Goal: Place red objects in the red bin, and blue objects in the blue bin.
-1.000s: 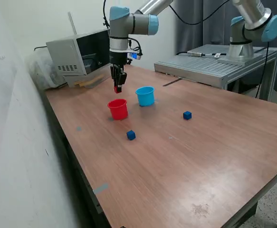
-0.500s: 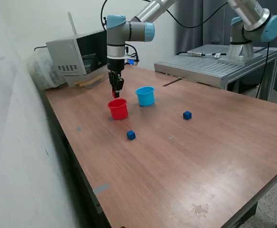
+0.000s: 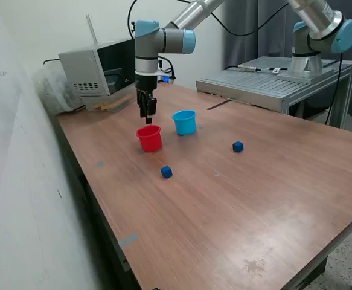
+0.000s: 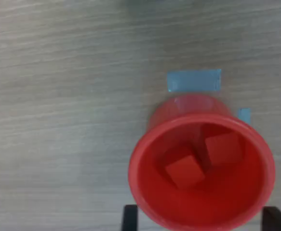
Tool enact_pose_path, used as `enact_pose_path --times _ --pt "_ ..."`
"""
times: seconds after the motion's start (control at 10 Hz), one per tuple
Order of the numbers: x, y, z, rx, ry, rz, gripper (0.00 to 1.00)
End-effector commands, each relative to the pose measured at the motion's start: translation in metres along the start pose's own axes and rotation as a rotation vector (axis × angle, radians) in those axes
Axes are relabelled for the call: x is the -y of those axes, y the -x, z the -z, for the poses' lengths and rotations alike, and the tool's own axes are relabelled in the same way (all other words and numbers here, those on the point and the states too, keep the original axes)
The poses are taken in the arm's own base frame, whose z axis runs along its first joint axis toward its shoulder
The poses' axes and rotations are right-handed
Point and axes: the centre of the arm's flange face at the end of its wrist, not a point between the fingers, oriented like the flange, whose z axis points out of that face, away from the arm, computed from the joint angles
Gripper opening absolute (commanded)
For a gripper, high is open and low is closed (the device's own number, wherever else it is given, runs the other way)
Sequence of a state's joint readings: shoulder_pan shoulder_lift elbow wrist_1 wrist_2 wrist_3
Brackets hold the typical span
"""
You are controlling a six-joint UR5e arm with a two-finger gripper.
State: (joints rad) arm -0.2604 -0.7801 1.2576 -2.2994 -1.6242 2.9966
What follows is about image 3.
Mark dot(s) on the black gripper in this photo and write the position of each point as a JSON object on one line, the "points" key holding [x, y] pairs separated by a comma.
{"points": [[146, 83]]}

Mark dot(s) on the blue cube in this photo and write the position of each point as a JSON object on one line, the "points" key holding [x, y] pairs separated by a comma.
{"points": [[166, 172], [238, 147]]}

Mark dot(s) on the aluminium robot base table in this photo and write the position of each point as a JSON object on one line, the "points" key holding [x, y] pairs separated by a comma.
{"points": [[254, 84]]}

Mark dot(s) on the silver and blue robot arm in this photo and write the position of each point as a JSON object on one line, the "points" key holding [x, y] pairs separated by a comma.
{"points": [[147, 39]]}

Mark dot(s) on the clear plastic container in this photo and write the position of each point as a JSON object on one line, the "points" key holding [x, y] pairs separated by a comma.
{"points": [[124, 96]]}

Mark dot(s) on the wooden stick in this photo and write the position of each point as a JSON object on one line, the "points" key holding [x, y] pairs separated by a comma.
{"points": [[115, 103]]}

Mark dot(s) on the red plastic cup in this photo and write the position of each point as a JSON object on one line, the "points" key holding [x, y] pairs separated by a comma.
{"points": [[149, 142]]}

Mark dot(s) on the blue plastic cup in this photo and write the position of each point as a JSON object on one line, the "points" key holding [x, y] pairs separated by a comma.
{"points": [[185, 125]]}

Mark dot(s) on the long tape strip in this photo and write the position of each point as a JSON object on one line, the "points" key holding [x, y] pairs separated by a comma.
{"points": [[219, 104]]}

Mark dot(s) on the silver microwave oven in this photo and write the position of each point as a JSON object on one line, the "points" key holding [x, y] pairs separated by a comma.
{"points": [[82, 69]]}

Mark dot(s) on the white thin rod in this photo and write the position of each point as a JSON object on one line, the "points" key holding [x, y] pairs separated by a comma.
{"points": [[92, 28]]}

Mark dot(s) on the translucent plastic bag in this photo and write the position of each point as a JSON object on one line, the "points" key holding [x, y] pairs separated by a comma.
{"points": [[52, 90]]}

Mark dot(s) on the dark grey curtain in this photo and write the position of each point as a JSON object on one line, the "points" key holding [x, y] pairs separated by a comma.
{"points": [[254, 48]]}

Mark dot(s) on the large tape mark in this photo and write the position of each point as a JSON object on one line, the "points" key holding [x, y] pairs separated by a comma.
{"points": [[128, 240]]}

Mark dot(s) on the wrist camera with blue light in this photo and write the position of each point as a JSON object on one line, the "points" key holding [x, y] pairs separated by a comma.
{"points": [[165, 78]]}

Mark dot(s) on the small black camera mount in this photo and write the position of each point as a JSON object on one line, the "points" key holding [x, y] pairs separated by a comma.
{"points": [[132, 24]]}

